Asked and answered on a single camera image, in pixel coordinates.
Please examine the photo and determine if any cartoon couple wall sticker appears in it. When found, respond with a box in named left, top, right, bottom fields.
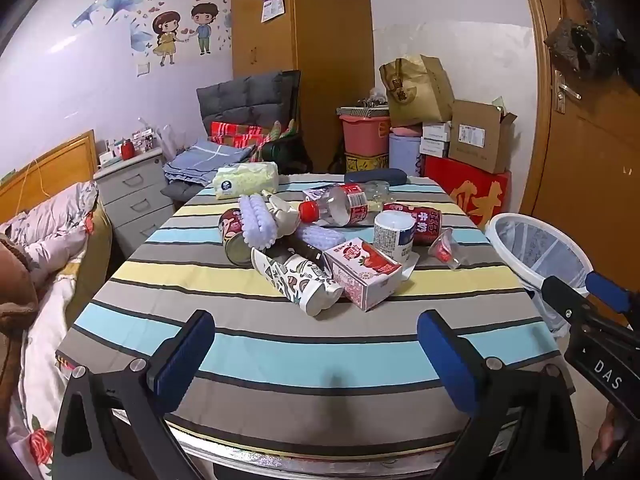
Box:
left=150, top=2, right=221, bottom=67

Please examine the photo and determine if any white printed paper cup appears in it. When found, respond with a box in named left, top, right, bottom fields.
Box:
left=373, top=210, right=416, bottom=265

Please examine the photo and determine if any black bag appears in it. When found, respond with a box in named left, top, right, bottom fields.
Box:
left=260, top=135, right=315, bottom=176

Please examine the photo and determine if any yellow bed sheet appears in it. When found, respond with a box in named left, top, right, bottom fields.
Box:
left=75, top=205, right=113, bottom=311

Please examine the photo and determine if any black packet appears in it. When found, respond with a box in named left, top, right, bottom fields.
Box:
left=287, top=237, right=331, bottom=263

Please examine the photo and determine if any red drink can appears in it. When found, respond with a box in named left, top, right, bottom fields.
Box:
left=382, top=202, right=445, bottom=246
left=218, top=207, right=261, bottom=267

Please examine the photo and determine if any red gift box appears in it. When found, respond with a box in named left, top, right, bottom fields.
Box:
left=424, top=155, right=512, bottom=231

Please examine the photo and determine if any grey drawer cabinet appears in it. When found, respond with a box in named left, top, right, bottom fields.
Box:
left=94, top=149, right=176, bottom=256

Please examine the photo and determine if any dark blue glasses case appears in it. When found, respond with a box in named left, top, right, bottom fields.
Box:
left=344, top=168, right=408, bottom=187

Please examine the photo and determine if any yellow patterned box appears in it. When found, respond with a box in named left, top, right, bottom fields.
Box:
left=345, top=152, right=390, bottom=173

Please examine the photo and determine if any brown patterned handbag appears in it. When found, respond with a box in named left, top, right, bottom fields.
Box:
left=544, top=17, right=626, bottom=78

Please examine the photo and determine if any wooden bed headboard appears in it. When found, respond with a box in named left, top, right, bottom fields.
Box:
left=0, top=130, right=98, bottom=216

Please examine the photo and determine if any small clear plastic cup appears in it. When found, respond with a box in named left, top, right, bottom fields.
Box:
left=427, top=227, right=469, bottom=272

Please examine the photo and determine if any purple white scrub brush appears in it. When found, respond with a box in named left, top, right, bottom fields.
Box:
left=238, top=194, right=277, bottom=250

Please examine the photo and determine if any strawberry print carton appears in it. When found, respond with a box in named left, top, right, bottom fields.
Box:
left=322, top=237, right=404, bottom=312

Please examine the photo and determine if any wooden door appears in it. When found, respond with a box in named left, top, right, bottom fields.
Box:
left=517, top=0, right=640, bottom=331

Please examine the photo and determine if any green tissue pack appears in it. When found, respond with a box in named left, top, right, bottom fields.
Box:
left=212, top=161, right=279, bottom=202

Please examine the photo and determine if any metal door handle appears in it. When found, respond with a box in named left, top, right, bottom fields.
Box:
left=554, top=71, right=582, bottom=114

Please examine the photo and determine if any brown fleece cloth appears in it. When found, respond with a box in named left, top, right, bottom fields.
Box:
left=0, top=237, right=40, bottom=396

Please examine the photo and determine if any open cardboard box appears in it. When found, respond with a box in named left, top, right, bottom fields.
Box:
left=448, top=99, right=518, bottom=175

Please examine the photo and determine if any light blue cylinder box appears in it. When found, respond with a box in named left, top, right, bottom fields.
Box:
left=389, top=127, right=426, bottom=177

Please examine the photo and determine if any pink plastic storage box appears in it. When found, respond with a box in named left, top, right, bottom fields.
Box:
left=340, top=115, right=392, bottom=157

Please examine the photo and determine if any grey padded chair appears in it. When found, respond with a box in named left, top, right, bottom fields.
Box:
left=196, top=71, right=302, bottom=128

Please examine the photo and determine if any flat patterned box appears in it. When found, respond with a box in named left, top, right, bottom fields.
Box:
left=336, top=104, right=391, bottom=118

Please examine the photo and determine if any clear plastic bottle red label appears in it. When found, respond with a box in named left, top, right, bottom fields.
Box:
left=298, top=180, right=392, bottom=226

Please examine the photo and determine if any striped tablecloth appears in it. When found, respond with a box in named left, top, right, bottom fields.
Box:
left=56, top=172, right=562, bottom=461

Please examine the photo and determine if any patterned paper cup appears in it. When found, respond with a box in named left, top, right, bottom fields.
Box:
left=250, top=247, right=345, bottom=317

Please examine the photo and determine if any gold paper bag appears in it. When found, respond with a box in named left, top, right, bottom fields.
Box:
left=379, top=55, right=456, bottom=128

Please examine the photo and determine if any floral quilt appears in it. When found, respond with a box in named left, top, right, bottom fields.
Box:
left=0, top=180, right=101, bottom=480

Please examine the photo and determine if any translucent bin liner bag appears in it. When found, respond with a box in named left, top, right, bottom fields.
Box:
left=492, top=217, right=588, bottom=333

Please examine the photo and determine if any blue flower wall sticker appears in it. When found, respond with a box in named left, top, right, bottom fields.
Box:
left=72, top=0, right=153, bottom=56

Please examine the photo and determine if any white plastic bin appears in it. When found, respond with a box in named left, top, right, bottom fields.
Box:
left=484, top=212, right=595, bottom=333

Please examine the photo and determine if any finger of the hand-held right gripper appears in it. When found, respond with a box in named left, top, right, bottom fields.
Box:
left=541, top=275, right=631, bottom=334
left=584, top=270, right=640, bottom=331

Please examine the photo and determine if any beige paper bag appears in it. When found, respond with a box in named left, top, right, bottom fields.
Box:
left=267, top=191, right=302, bottom=237

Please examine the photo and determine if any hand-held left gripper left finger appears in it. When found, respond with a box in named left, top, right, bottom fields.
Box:
left=52, top=309, right=217, bottom=480

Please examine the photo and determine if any blue plaid folded cloth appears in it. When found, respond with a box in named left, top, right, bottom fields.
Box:
left=162, top=137, right=256, bottom=183

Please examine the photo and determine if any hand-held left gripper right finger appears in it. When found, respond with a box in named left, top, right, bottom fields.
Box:
left=416, top=309, right=583, bottom=480

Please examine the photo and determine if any red plaid bag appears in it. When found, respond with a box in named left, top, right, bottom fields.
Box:
left=210, top=121, right=273, bottom=148

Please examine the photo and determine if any wooden wardrobe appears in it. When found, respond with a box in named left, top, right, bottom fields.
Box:
left=231, top=0, right=375, bottom=173

